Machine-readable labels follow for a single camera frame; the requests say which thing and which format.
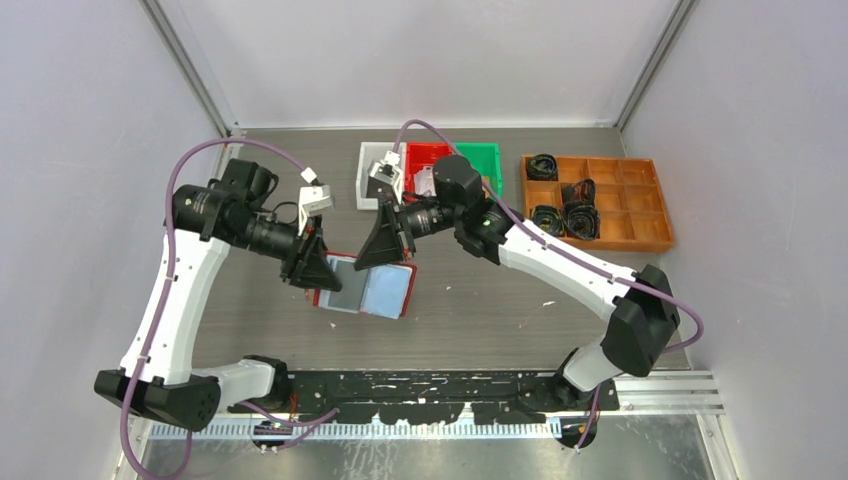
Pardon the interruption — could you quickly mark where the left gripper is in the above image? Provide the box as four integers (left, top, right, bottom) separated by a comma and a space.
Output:
234, 210, 343, 291

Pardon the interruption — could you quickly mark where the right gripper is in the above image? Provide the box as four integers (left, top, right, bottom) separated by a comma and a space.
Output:
354, 195, 461, 273

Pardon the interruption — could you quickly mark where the red card holder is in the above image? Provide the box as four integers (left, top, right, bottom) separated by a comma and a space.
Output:
311, 252, 417, 320

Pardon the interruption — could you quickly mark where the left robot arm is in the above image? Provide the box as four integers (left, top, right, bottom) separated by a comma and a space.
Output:
93, 159, 342, 432

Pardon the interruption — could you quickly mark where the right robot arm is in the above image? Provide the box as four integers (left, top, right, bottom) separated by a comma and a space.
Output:
354, 155, 680, 411

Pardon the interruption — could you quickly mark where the silver card in red bin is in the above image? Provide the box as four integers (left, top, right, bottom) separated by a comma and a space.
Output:
413, 166, 436, 197

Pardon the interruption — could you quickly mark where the white plastic bin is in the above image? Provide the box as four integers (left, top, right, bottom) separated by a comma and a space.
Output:
355, 142, 407, 211

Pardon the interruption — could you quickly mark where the red plastic bin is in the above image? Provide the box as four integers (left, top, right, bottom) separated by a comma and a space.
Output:
404, 142, 454, 194

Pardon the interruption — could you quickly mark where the green plastic bin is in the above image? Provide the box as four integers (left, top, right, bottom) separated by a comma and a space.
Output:
455, 142, 503, 196

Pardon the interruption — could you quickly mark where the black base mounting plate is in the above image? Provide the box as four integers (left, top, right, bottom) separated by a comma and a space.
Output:
255, 370, 592, 425

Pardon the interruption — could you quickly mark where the rolled black belt lower left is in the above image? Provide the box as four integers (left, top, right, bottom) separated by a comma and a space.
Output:
531, 205, 565, 237

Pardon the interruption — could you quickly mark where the rolled black belt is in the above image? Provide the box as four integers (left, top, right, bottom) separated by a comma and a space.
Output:
563, 202, 601, 241
561, 178, 596, 208
525, 153, 558, 181
531, 205, 565, 237

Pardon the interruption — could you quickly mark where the rolled black belt top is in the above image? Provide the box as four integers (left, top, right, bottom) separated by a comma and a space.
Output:
525, 153, 558, 181

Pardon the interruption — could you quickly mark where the rolled black belt lower right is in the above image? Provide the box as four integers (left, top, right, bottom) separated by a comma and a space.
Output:
563, 202, 601, 241

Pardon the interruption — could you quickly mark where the rolled black belt middle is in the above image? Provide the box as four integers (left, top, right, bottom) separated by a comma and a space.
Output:
561, 178, 596, 208

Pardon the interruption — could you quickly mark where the orange compartment tray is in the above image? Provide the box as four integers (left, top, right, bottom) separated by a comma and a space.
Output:
519, 154, 675, 253

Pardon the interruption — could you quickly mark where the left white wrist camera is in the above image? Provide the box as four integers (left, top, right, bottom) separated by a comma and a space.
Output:
297, 185, 334, 235

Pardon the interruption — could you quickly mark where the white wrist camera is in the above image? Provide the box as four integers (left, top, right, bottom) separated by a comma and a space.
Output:
366, 151, 404, 202
297, 185, 334, 235

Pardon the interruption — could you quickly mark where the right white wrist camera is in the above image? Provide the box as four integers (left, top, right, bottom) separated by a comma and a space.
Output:
366, 151, 404, 202

